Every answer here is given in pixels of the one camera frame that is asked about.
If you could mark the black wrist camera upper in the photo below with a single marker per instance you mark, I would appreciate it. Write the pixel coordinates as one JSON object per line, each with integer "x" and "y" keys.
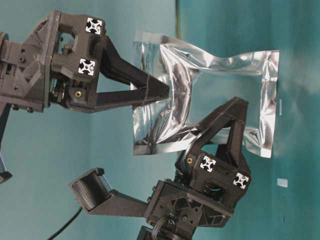
{"x": 5, "y": 175}

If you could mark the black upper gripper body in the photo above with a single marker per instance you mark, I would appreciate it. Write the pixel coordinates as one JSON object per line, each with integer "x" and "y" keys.
{"x": 59, "y": 62}

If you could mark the small white tape piece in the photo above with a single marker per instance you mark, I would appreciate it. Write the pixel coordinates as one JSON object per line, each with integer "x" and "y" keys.
{"x": 282, "y": 182}

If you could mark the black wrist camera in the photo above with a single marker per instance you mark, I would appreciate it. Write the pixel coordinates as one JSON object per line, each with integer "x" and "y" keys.
{"x": 5, "y": 175}
{"x": 93, "y": 196}

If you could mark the silver zip bag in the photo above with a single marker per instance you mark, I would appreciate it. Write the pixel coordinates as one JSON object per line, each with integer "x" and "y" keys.
{"x": 198, "y": 83}

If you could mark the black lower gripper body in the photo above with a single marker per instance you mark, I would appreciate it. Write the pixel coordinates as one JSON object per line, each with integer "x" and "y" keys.
{"x": 204, "y": 196}

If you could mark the thin white tape strip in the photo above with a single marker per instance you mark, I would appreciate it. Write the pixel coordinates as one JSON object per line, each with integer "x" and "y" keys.
{"x": 280, "y": 107}

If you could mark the black wrist camera lower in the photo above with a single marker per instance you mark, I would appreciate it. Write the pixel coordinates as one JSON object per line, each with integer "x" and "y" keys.
{"x": 93, "y": 196}

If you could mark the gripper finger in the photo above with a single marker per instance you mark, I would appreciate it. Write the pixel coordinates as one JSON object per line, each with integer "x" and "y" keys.
{"x": 231, "y": 152}
{"x": 114, "y": 67}
{"x": 137, "y": 97}
{"x": 234, "y": 109}

